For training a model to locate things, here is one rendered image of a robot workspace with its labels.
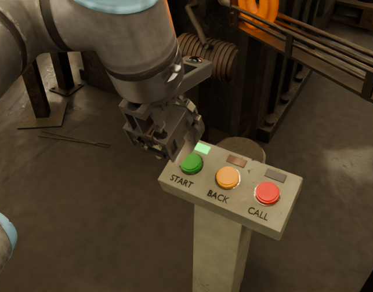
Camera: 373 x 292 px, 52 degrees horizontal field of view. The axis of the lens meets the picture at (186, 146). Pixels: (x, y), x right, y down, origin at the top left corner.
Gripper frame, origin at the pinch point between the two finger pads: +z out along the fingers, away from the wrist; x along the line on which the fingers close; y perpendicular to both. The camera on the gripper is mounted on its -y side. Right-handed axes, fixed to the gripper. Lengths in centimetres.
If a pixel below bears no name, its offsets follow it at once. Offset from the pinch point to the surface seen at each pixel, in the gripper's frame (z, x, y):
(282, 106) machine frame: 92, -9, -78
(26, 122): 75, -110, -17
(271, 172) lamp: 6.5, 13.9, -3.9
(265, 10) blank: 14, -6, -52
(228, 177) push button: 5.6, 7.7, 0.3
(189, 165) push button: 5.6, 0.2, 1.0
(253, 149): 20.6, 5.7, -14.6
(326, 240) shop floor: 79, 28, -21
